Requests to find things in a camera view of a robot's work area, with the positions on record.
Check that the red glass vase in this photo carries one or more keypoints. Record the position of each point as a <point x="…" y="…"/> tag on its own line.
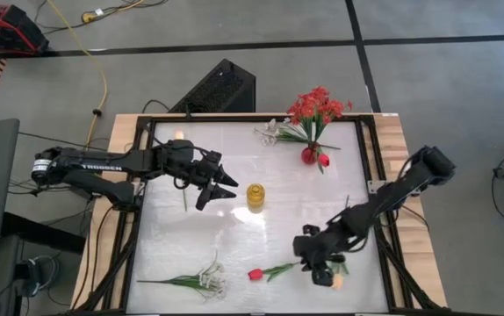
<point x="309" y="155"/>

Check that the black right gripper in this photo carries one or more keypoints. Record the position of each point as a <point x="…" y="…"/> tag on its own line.
<point x="322" y="248"/>

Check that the peach tulip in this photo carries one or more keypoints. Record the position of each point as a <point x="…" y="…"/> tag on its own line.
<point x="337" y="282"/>

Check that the black perforated computer tower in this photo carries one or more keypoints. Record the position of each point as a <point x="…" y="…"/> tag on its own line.
<point x="221" y="88"/>

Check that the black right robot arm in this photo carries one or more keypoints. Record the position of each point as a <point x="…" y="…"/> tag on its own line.
<point x="392" y="193"/>

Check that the black headphones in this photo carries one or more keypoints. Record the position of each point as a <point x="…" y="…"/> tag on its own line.
<point x="37" y="274"/>

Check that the red tulip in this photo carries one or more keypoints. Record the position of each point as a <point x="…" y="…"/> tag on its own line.
<point x="323" y="160"/>
<point x="256" y="275"/>

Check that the silver metal bracket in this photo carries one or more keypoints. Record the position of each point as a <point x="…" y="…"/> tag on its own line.
<point x="372" y="186"/>

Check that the yellow tulip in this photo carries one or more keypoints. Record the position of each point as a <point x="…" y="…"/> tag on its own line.
<point x="178" y="134"/>

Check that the white glossy table sheet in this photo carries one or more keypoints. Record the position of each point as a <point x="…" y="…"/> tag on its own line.
<point x="234" y="246"/>

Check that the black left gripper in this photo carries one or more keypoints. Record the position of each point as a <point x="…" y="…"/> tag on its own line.
<point x="182" y="160"/>

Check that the yellow glass vase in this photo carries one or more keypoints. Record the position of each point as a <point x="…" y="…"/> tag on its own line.
<point x="255" y="195"/>

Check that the red and black tool case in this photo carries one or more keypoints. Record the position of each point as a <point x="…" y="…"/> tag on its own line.
<point x="2" y="26"/>

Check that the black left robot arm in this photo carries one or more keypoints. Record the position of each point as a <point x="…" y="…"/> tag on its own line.
<point x="94" y="166"/>

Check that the black desk crossbar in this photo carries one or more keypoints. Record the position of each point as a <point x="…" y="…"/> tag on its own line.
<point x="41" y="232"/>

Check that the black aluminium table frame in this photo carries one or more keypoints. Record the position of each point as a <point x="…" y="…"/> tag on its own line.
<point x="217" y="117"/>

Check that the white flower bunch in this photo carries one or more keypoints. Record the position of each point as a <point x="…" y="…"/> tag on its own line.
<point x="271" y="134"/>
<point x="210" y="281"/>

